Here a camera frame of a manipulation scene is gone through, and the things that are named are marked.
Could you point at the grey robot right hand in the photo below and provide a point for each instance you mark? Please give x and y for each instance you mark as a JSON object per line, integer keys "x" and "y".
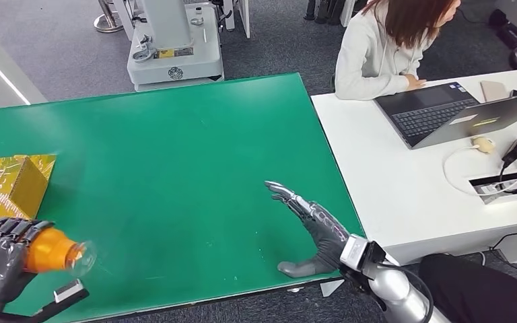
{"x": 325, "y": 236}

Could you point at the orange juice bottle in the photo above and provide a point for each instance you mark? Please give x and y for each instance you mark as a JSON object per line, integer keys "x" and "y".
{"x": 51, "y": 252}

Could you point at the white paper scrap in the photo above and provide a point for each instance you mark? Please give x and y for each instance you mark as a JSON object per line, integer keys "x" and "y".
{"x": 330, "y": 287}

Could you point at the gold cardboard box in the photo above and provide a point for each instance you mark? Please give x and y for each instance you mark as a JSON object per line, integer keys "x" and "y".
{"x": 4, "y": 183}

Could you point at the dark grey open laptop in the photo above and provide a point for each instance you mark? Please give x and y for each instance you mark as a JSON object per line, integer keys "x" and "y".
{"x": 428, "y": 117}

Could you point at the person's hand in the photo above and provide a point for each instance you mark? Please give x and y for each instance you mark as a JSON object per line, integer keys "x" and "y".
{"x": 414, "y": 82}

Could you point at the desk socket box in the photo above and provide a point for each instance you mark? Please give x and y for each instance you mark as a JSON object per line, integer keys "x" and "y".
{"x": 500, "y": 187}

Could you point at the small beige charger plug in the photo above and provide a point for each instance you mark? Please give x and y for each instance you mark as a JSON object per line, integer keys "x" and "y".
{"x": 483, "y": 144}

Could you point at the person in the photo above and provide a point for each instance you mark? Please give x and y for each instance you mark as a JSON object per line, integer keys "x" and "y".
{"x": 370, "y": 58}

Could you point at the beige flat pad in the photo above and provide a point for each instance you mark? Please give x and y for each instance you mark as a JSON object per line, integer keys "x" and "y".
{"x": 493, "y": 90}

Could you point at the white machine base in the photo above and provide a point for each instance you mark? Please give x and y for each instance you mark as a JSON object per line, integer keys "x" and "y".
{"x": 174, "y": 58}

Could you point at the chrome stand base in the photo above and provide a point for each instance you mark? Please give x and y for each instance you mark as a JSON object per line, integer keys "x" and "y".
{"x": 107, "y": 22}

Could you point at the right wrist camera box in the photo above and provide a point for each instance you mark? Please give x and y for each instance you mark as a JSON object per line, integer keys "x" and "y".
{"x": 354, "y": 252}

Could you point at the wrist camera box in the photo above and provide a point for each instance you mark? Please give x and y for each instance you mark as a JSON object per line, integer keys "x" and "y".
{"x": 69, "y": 292}
{"x": 354, "y": 252}

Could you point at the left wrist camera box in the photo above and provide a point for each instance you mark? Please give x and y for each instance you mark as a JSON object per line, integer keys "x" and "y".
{"x": 69, "y": 292}

